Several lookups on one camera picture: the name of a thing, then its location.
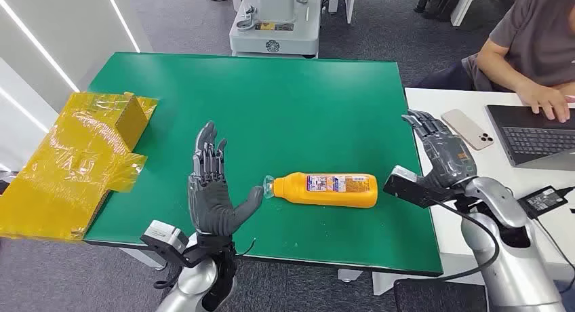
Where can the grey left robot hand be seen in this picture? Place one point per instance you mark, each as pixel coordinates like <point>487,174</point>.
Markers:
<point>209,206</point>

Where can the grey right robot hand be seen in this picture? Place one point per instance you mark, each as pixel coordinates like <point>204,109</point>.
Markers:
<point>447,159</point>

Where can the orange plastic bottle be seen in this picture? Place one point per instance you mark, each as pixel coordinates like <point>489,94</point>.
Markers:
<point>323,196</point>

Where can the beige smartphone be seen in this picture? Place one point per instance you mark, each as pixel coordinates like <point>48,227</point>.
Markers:
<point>467,129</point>

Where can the white table leg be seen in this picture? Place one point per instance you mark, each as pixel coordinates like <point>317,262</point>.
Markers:
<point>146,257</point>

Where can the dark grey laptop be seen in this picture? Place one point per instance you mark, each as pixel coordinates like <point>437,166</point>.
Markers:
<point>530,139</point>

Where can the black power adapter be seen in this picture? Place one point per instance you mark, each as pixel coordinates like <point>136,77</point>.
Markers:
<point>541,201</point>

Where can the person's hand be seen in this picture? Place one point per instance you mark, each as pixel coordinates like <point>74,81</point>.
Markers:
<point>546,101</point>

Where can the black chair seat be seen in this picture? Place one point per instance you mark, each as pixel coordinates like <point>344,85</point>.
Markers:
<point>440,296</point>

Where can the yellow taped cardboard box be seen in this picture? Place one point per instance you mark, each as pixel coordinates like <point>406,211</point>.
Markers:
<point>67,175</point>

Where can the white table foot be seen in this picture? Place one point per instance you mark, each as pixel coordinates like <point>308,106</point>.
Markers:
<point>349,275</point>

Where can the person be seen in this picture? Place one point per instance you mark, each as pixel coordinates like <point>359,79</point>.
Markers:
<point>534,31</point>

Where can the white cabinet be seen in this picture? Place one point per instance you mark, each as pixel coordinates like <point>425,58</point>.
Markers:
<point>462,4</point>

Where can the pale grey machine base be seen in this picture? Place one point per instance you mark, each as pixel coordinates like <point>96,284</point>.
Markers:
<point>274,36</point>

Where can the white furniture panel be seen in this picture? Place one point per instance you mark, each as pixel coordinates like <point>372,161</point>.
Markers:
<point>349,2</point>

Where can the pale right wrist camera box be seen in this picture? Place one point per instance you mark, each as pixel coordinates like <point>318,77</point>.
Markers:
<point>404,187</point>

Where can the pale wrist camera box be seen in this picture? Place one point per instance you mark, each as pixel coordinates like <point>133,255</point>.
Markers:
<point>404,187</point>
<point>164,238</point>

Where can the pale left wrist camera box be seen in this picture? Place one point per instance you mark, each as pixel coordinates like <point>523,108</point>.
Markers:
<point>164,238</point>

